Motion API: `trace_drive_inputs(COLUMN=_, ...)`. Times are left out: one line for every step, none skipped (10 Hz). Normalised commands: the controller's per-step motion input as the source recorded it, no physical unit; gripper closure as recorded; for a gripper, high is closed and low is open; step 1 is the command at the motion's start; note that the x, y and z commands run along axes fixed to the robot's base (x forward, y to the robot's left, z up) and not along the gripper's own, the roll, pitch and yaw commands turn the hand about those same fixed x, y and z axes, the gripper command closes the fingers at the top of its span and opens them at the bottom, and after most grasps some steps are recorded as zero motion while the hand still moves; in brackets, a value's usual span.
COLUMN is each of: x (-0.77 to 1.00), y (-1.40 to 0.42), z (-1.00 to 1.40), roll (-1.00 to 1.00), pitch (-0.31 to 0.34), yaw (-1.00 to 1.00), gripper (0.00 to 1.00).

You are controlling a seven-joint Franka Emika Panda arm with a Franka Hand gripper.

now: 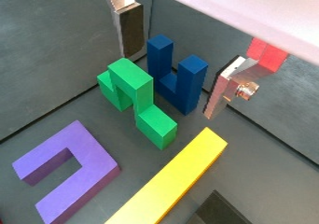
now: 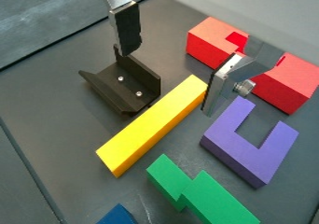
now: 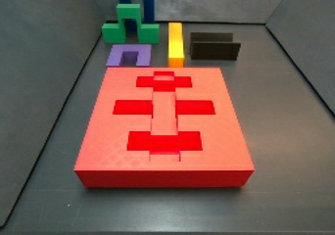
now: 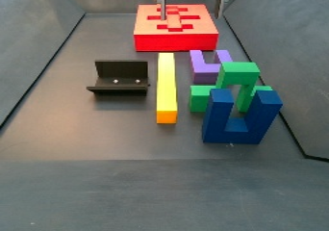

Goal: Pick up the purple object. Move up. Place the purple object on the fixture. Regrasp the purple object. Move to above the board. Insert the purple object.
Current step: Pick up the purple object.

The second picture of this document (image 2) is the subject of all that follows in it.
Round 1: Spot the blue U-shaped block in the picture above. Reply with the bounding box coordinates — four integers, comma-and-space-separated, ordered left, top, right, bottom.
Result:
96, 203, 139, 224

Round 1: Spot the black angled fixture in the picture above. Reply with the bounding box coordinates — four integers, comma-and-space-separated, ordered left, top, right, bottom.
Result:
79, 47, 160, 116

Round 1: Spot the green stepped block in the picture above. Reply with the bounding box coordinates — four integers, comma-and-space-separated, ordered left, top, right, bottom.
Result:
145, 154, 260, 224

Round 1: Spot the purple U-shaped block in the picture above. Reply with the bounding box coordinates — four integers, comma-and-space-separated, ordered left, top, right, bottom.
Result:
199, 97, 299, 189

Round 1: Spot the yellow long block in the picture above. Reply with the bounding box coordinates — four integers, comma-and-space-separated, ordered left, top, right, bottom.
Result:
96, 75, 207, 177

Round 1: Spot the red board with slots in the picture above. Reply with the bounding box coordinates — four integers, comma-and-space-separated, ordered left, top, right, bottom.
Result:
185, 17, 319, 115

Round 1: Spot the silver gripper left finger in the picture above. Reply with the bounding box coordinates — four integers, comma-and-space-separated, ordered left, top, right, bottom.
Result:
104, 0, 141, 56

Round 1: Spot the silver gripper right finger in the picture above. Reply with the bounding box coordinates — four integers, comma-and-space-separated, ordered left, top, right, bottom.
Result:
200, 40, 284, 117

